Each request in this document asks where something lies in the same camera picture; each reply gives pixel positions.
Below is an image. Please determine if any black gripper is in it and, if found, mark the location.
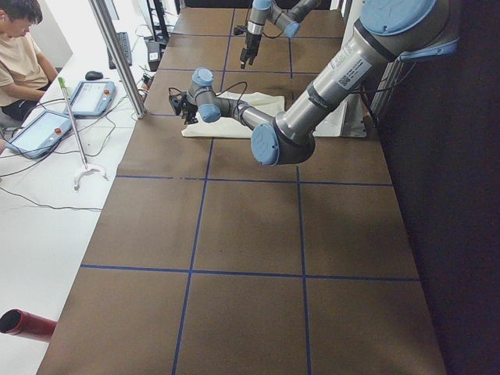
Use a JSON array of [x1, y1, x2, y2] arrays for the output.
[[240, 32, 261, 70], [181, 102, 198, 125]]

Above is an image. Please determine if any cream long-sleeve cat shirt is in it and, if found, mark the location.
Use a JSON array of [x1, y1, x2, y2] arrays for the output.
[[181, 92, 285, 138]]

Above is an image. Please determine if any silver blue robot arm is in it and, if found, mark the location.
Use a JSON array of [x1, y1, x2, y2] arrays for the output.
[[169, 1, 462, 166], [234, 0, 321, 69]]

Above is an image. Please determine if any black power adapter box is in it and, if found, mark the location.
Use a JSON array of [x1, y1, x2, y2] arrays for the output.
[[146, 41, 162, 72]]

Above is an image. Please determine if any far blue teach pendant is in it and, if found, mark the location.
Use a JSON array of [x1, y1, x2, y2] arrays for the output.
[[70, 80, 116, 118]]

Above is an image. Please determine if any blue teach pendant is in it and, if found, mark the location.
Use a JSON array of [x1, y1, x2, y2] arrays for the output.
[[6, 110, 72, 159], [70, 80, 116, 118]]

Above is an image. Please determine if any black keyboard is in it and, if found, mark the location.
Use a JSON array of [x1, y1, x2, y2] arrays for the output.
[[107, 31, 133, 70]]

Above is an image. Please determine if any black computer mouse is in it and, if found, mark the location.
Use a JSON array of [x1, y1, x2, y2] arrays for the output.
[[85, 70, 104, 80]]

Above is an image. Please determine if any metal reacher grabber stick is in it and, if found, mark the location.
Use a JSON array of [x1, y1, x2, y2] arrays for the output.
[[57, 77, 108, 191]]

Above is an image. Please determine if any near blue teach pendant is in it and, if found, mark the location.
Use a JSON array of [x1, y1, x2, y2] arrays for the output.
[[6, 110, 72, 159]]

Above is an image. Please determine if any person in beige shirt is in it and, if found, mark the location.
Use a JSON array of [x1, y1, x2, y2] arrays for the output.
[[0, 0, 59, 122]]

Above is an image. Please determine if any red cylinder tube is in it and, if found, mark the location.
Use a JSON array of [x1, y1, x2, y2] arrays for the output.
[[1, 309, 57, 342]]

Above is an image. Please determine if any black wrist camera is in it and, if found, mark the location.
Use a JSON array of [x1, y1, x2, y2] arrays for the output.
[[168, 87, 189, 117], [233, 25, 247, 36]]

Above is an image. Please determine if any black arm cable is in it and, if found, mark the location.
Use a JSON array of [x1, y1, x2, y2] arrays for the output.
[[214, 80, 255, 118]]

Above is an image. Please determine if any aluminium frame post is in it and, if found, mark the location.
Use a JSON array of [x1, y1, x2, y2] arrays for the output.
[[89, 0, 146, 119]]

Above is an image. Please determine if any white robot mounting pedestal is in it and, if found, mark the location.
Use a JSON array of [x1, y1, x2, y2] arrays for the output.
[[313, 0, 367, 138]]

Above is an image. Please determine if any black pendant cable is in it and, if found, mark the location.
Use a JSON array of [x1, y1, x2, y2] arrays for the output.
[[0, 97, 130, 214]]

